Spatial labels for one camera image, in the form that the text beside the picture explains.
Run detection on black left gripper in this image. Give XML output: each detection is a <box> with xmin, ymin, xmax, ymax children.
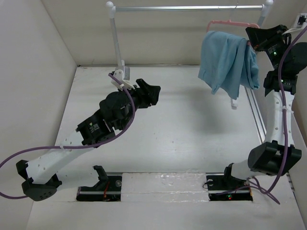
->
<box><xmin>118</xmin><ymin>80</ymin><xmax>160</xmax><ymax>131</ymax></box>

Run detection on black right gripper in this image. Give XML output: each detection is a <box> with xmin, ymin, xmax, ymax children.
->
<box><xmin>248</xmin><ymin>23</ymin><xmax>292</xmax><ymax>71</ymax></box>

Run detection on pink clothes hanger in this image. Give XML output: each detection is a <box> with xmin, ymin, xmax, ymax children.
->
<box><xmin>206</xmin><ymin>18</ymin><xmax>260</xmax><ymax>32</ymax></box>

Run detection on light blue trousers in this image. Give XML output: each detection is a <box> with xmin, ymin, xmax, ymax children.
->
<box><xmin>198</xmin><ymin>31</ymin><xmax>260</xmax><ymax>100</ymax></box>

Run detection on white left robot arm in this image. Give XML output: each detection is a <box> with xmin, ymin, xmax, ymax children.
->
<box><xmin>16</xmin><ymin>67</ymin><xmax>161</xmax><ymax>201</ymax></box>

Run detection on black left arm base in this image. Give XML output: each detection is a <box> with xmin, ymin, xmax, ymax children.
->
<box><xmin>76</xmin><ymin>165</ymin><xmax>122</xmax><ymax>202</ymax></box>

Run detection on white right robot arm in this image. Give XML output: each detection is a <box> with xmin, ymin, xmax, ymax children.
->
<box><xmin>222</xmin><ymin>25</ymin><xmax>307</xmax><ymax>189</ymax></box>

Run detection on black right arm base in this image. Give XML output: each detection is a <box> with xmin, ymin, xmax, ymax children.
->
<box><xmin>202</xmin><ymin>164</ymin><xmax>253</xmax><ymax>201</ymax></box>

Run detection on white metal clothes rack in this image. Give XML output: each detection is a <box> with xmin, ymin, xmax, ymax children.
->
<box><xmin>106</xmin><ymin>0</ymin><xmax>273</xmax><ymax>90</ymax></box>

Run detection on aluminium side rail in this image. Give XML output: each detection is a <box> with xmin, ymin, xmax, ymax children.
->
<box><xmin>245</xmin><ymin>88</ymin><xmax>266</xmax><ymax>143</ymax></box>

